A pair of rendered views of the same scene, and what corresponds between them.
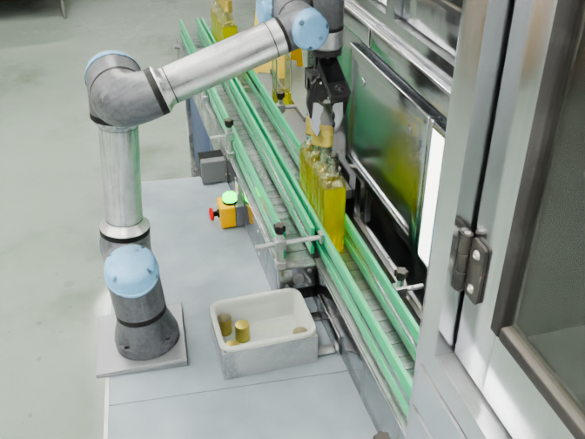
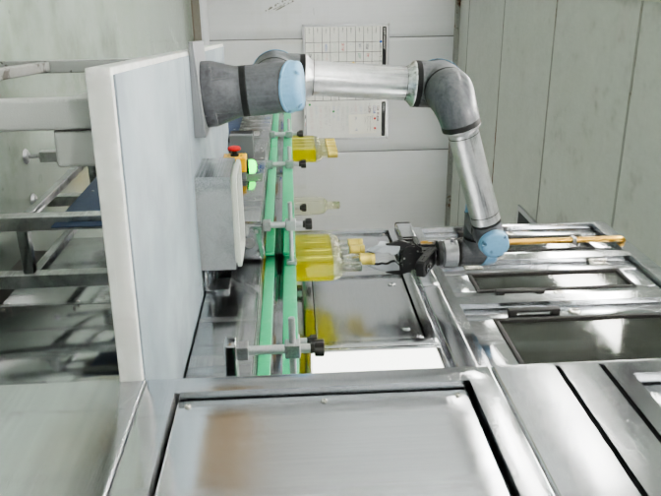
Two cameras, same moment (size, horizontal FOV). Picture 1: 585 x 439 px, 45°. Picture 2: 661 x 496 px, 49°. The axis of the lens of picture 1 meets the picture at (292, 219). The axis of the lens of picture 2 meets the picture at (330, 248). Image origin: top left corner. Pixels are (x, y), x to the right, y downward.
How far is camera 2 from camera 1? 1.07 m
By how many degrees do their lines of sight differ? 36
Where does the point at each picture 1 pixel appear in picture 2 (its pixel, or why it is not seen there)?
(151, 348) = (214, 101)
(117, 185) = (357, 78)
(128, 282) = (295, 86)
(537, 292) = not seen: outside the picture
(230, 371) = (205, 183)
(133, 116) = (452, 105)
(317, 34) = (495, 249)
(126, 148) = (391, 90)
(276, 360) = (211, 229)
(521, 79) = not seen: outside the picture
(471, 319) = not seen: outside the picture
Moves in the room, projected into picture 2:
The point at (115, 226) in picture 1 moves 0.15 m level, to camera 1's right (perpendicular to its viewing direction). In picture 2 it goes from (313, 71) to (315, 133)
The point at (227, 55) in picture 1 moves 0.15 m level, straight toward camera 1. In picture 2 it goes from (486, 181) to (504, 188)
